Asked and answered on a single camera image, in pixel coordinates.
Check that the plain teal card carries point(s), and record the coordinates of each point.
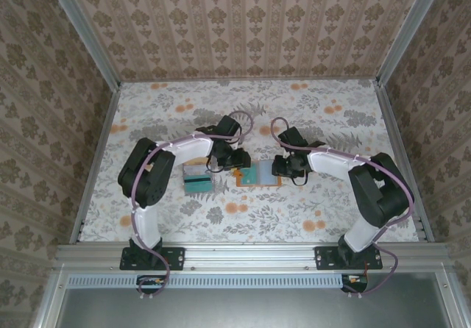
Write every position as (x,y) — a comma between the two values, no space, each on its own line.
(248,178)

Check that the orange leather card holder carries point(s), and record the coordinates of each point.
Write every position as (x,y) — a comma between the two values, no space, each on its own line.
(263,173)

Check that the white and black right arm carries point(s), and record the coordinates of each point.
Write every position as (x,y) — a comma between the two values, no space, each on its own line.
(331,162)

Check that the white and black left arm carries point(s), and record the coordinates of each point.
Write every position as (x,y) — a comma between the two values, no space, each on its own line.
(191,151)

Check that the teal card with black stripe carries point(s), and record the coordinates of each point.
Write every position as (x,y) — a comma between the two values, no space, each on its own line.
(198,186)

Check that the aluminium base beam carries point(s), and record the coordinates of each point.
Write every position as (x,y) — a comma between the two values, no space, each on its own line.
(250,256)

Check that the black connector box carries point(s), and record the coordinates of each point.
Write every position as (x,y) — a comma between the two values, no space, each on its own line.
(151,285)
(355,285)

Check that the grey metal panel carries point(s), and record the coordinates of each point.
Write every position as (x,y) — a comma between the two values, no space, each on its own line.
(250,309)

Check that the aluminium side rail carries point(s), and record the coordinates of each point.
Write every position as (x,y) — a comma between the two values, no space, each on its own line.
(397,140)
(95,159)

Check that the aluminium frame post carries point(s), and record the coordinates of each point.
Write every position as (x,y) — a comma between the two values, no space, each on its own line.
(84,34)
(407,30)

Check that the aluminium frame bar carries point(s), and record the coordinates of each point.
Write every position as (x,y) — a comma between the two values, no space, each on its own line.
(447,298)
(51,298)

